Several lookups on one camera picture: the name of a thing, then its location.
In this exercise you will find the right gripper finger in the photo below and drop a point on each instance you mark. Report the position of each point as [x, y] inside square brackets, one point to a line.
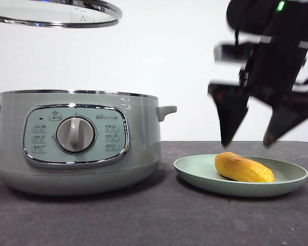
[285, 123]
[231, 120]

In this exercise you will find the yellow corn cob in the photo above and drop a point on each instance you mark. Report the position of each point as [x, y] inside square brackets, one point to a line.
[243, 169]

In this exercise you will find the glass lid with green knob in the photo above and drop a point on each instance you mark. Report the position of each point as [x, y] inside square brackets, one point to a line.
[54, 23]

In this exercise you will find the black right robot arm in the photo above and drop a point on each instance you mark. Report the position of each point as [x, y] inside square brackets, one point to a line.
[246, 15]

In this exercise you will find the pale green round plate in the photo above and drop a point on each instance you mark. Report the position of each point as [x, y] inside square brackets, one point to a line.
[200, 171]

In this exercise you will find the pale green electric steamer pot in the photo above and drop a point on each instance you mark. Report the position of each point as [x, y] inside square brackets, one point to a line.
[143, 141]

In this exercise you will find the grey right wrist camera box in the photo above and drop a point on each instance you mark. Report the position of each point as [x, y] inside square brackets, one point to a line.
[231, 52]

